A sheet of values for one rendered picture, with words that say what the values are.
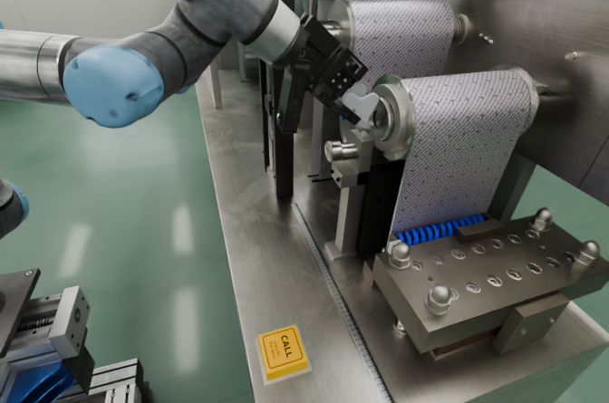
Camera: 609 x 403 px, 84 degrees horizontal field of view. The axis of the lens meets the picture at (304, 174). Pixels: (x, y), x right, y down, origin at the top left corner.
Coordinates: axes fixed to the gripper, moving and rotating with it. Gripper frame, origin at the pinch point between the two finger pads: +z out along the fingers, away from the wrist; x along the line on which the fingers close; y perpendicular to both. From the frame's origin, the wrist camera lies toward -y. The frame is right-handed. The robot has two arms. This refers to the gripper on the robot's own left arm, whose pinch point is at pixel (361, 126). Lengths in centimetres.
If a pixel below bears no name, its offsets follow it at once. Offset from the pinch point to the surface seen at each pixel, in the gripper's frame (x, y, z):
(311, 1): 68, 17, 3
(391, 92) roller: -2.7, 7.1, -2.0
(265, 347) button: -16.6, -37.9, 3.4
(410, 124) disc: -7.7, 5.3, 1.1
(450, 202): -7.4, -0.1, 23.6
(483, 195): -7.4, 5.1, 29.7
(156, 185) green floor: 179, -136, 30
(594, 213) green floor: 61, 52, 252
